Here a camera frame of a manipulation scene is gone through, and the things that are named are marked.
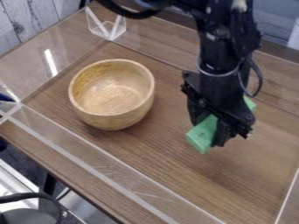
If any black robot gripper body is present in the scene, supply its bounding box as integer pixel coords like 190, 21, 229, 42
179, 58, 258, 140

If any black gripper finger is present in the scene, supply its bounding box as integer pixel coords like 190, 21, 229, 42
213, 118, 241, 147
187, 95, 211, 126

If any green rectangular block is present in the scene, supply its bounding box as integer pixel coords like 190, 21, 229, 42
185, 94, 258, 155

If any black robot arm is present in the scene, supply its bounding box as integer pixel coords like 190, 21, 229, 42
97, 0, 263, 151

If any light wooden bowl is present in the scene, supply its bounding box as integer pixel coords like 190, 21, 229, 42
69, 59, 155, 130

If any black table leg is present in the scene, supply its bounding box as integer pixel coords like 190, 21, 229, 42
43, 174, 58, 195

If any clear acrylic tray wall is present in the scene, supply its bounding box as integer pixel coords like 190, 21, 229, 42
0, 5, 299, 224

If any black metal bracket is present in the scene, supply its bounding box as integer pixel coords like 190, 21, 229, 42
39, 199, 87, 224

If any black cable loop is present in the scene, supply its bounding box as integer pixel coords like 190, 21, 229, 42
0, 192, 63, 224

